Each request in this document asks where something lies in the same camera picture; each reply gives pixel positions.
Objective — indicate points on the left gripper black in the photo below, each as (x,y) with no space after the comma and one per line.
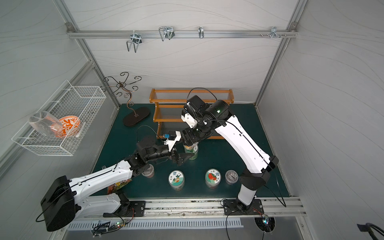
(173,154)

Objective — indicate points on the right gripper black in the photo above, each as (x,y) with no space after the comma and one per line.
(189,141)

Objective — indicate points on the small clear container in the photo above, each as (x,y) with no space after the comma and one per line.
(231,177)
(150,172)

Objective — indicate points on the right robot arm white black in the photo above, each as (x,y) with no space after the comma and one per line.
(204,119)

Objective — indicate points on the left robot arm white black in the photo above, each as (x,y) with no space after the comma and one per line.
(69,199)

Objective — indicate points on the wooden two-tier shelf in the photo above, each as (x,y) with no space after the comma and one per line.
(169,105)

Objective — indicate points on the jar with green tree lid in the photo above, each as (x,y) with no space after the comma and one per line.
(193,149)

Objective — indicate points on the jar with carrot lid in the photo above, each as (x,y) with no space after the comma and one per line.
(177,180)

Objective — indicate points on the jar with tomato lid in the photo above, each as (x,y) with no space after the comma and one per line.
(213,178)

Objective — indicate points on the black metal jewelry stand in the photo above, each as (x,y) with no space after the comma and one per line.
(123,88)

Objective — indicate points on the green snack bag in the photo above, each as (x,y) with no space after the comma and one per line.
(117,186)

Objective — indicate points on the small metal hook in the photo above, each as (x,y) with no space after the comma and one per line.
(201,32)

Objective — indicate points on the metal double hook middle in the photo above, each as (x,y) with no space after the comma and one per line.
(166,33)

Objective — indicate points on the metal double hook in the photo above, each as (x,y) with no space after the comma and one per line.
(166,33)
(134,42)

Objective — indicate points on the metal double hook left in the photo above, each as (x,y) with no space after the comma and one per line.
(134,42)

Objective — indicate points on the orange patterned bowl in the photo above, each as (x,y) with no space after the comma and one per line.
(70,127)

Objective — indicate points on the clear glass cup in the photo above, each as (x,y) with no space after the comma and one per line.
(46,124)

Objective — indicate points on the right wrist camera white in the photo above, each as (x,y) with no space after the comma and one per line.
(188,119)

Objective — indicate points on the aluminium front rail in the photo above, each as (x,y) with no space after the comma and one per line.
(183,207)

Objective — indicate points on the aluminium rail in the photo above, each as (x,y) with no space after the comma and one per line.
(179,34)
(183,207)

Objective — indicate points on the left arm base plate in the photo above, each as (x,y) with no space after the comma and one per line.
(128,209)

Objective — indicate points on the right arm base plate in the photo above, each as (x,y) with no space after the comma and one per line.
(237,208)

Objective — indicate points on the white slotted cable duct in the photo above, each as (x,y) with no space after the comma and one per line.
(158,224)

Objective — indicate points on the white wire basket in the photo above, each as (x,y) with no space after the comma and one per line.
(68,100)

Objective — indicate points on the metal bracket hook right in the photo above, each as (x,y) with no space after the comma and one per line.
(273,34)

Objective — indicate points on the aluminium top rail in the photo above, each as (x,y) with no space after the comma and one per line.
(179,34)

